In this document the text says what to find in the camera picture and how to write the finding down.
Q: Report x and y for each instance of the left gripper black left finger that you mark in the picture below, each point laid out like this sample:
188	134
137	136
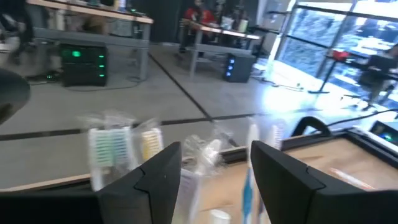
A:
149	199

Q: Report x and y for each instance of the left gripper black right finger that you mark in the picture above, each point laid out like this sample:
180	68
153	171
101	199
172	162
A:
289	199

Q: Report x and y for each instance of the blue toothbrush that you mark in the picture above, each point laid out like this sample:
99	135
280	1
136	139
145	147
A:
247	193

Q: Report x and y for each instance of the orange toothbrush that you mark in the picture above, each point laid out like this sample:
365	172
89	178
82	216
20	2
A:
351	179

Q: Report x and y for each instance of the green toothbrush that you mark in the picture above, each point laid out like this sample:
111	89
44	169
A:
109	146

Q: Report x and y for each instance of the teal mouthwash bottle white cap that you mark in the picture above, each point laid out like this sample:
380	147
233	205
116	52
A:
219	217

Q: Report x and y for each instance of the small black computer coloured lights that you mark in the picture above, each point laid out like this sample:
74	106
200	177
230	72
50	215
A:
382	133

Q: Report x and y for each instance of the black computer with blue lights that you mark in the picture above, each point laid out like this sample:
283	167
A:
242	68

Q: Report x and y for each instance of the black computer with green lights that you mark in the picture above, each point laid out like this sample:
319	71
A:
84	71

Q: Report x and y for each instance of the red box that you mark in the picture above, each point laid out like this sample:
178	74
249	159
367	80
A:
340	54

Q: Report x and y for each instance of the black laptop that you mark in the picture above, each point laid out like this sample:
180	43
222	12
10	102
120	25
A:
381	62

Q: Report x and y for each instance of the person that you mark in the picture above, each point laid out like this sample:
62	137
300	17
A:
94	25
388	53
199	14

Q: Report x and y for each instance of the light green cup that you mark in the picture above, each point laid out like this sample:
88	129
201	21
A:
243	25

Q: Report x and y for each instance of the wooden top desk grey legs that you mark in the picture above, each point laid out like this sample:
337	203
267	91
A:
217	30
93	11

